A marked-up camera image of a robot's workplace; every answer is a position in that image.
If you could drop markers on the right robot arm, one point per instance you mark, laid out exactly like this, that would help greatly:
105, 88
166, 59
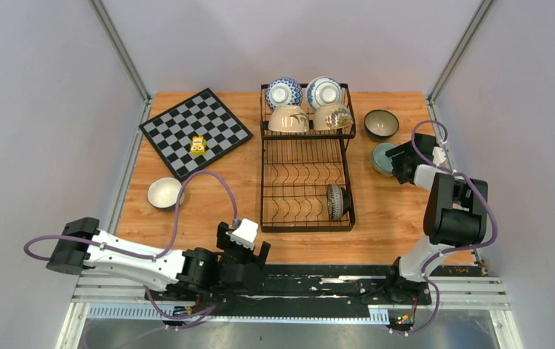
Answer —
454, 217

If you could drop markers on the blue diamond pattern bowl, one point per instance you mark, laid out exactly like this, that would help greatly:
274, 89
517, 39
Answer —
283, 91

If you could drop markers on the teal white striped bowl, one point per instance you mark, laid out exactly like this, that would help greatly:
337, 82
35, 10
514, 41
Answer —
165, 192

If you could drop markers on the blue white porcelain bowl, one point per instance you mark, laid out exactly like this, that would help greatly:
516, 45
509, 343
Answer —
323, 90

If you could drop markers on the yellow toy block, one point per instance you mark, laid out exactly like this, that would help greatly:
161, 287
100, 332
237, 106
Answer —
198, 146

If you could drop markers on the cream leaf bowl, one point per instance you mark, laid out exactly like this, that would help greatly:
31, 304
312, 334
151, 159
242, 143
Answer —
289, 119

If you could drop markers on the blue white patterned bowl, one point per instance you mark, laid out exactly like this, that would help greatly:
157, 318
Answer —
338, 201

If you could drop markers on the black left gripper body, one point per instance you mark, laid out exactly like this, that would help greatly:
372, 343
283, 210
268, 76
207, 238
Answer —
235, 253

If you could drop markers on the black white chessboard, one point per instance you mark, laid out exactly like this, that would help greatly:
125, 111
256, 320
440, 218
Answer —
170, 133

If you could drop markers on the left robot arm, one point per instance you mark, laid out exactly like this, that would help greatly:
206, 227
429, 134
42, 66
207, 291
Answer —
86, 247

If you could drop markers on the green floral bowl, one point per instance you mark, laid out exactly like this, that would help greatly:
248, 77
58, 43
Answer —
380, 161

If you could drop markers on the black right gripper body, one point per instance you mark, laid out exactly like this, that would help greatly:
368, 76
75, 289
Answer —
400, 161

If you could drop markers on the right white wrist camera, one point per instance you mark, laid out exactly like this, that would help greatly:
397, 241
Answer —
439, 156

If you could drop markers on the dark blue glazed bowl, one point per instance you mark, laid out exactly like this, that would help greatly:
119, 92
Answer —
380, 124

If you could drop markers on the cream painted bowl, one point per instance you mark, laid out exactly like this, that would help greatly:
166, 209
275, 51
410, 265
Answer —
331, 117

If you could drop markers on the black wire dish rack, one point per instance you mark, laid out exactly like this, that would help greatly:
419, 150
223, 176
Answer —
296, 169

